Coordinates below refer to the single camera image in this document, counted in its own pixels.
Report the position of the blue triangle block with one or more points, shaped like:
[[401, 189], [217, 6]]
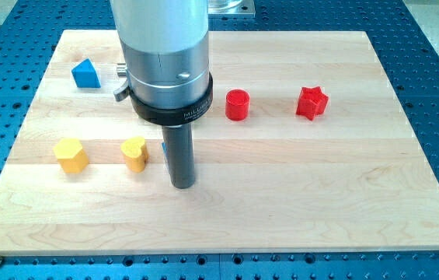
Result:
[[85, 75]]

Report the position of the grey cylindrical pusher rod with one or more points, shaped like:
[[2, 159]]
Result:
[[178, 142]]

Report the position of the wooden board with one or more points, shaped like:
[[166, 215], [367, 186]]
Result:
[[353, 179]]

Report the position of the yellow heart block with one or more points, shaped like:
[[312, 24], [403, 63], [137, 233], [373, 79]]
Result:
[[135, 153]]

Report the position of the red cylinder block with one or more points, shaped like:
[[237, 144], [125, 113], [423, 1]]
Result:
[[237, 104]]

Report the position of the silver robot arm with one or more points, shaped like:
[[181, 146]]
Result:
[[165, 47]]

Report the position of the yellow hexagon block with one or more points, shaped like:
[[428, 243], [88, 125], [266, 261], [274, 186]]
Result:
[[70, 155]]

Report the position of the red star block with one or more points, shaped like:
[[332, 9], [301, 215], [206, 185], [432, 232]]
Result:
[[311, 102]]

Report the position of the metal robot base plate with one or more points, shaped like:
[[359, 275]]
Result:
[[231, 8]]

